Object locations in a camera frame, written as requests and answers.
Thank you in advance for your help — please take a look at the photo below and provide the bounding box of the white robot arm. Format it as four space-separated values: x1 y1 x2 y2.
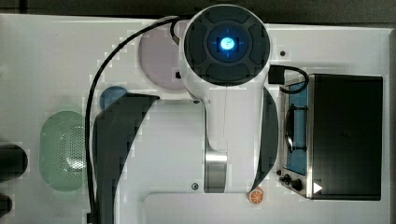
92 5 276 224

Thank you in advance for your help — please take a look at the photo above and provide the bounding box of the green oval strainer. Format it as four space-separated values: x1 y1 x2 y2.
39 111 87 191

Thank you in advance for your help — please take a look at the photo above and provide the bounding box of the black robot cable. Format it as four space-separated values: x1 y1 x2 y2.
84 15 181 224

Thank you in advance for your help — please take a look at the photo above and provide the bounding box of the small blue bowl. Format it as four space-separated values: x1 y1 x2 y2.
99 86 127 109

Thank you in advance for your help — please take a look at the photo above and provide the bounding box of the orange slice toy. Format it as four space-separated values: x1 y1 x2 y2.
247 187 264 204

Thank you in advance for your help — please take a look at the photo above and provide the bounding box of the silver black toaster oven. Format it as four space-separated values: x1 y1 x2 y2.
277 74 383 201

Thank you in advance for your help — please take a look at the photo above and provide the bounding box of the black round pot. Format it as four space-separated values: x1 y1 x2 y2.
0 144 28 182

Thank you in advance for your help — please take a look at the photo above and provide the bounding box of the lilac round plate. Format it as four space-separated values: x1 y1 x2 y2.
138 24 185 91

